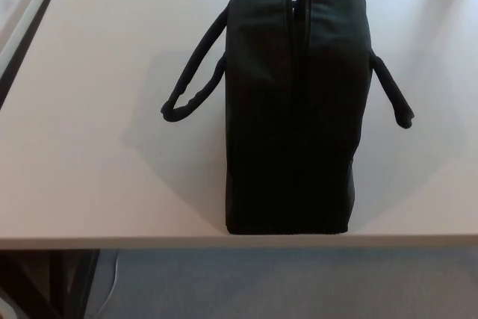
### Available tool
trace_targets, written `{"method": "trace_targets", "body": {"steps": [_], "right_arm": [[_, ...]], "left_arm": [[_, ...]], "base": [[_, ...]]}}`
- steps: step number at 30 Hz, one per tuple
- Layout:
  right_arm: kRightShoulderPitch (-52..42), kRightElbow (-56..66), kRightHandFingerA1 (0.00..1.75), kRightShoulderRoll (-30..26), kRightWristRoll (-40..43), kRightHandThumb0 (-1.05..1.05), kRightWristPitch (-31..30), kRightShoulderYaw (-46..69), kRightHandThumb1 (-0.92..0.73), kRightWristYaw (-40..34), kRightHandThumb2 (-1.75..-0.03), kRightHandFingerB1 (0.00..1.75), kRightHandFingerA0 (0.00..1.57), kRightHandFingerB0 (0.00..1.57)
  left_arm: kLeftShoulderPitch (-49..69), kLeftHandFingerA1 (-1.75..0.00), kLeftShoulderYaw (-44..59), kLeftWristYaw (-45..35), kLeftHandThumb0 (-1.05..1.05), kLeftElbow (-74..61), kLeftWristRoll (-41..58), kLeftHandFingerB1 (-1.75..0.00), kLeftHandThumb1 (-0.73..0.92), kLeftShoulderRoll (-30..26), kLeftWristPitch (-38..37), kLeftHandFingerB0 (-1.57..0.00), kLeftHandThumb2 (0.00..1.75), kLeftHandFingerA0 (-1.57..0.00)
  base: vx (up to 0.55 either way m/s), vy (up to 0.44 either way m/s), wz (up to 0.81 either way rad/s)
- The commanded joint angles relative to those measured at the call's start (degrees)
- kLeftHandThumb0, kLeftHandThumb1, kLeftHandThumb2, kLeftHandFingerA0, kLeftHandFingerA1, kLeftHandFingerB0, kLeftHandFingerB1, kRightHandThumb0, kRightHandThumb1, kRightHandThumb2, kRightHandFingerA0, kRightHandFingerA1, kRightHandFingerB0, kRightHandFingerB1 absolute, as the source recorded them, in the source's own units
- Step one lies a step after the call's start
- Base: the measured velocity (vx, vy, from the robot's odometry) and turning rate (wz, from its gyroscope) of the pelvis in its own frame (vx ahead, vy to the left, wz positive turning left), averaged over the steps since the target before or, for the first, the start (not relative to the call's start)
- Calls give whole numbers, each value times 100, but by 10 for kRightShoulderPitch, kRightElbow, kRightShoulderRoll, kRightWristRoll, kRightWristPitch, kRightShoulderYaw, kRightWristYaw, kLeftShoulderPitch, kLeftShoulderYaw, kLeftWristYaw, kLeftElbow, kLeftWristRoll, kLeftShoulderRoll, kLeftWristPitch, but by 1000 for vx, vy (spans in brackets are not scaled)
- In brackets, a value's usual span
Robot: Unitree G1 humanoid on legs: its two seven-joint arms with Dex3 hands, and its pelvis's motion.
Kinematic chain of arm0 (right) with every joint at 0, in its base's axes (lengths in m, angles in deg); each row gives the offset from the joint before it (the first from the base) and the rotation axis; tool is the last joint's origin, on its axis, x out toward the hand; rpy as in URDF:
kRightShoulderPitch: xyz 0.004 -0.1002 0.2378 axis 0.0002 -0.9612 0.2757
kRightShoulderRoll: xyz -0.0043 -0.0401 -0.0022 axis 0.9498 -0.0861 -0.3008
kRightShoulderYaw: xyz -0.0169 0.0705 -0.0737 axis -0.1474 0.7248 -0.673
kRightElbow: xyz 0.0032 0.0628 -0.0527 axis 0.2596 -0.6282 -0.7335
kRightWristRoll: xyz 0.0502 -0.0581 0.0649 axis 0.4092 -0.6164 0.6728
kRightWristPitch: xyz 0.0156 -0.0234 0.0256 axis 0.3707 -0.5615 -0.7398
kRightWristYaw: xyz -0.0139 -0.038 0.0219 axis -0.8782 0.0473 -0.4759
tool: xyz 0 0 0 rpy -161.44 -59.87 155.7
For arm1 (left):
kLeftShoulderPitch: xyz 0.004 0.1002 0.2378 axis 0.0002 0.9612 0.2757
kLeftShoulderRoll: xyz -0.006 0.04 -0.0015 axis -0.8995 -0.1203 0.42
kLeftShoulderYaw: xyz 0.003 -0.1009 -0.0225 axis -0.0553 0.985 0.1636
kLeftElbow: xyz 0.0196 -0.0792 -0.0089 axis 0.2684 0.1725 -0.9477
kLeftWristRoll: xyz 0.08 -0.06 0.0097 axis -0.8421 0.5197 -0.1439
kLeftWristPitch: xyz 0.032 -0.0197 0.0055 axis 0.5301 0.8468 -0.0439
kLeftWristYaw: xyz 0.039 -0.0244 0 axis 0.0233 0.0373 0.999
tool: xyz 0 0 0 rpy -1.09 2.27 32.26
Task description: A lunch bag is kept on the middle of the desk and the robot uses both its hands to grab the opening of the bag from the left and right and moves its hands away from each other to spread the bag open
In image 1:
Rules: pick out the dark desk leg frame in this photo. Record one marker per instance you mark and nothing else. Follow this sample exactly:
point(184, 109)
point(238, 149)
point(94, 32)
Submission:
point(56, 281)

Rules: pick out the black fabric lunch bag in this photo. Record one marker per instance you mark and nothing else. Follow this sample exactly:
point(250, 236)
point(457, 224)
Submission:
point(298, 128)

